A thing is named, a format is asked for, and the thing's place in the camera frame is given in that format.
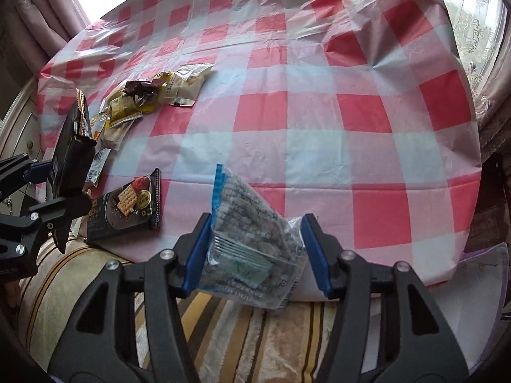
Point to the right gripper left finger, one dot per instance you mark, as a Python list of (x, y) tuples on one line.
[(200, 240)]

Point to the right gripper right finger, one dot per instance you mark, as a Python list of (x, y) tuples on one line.
[(312, 235)]

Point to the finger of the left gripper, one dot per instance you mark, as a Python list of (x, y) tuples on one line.
[(38, 172), (52, 217)]

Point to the blue clear seed snack bag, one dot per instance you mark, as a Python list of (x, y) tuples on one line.
[(255, 256)]

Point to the white cabinet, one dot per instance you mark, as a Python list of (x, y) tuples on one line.
[(20, 133)]

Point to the small white sachet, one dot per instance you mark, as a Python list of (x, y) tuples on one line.
[(99, 162)]

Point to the black cracker snack pack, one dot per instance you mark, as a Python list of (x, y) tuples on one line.
[(134, 207)]

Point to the yellow snack packet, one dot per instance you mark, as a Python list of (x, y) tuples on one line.
[(122, 109)]

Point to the dark brown crumpled wrapper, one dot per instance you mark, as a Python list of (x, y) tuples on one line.
[(143, 92)]

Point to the red white checkered tablecloth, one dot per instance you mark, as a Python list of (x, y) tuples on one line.
[(357, 111)]

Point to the pink curtain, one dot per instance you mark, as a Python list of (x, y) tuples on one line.
[(41, 28)]

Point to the white nut snack packet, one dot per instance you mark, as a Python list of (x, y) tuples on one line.
[(184, 85)]

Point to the white purple storage box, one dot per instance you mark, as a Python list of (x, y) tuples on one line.
[(472, 300)]

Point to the white lace curtain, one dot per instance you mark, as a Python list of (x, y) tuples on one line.
[(479, 27)]

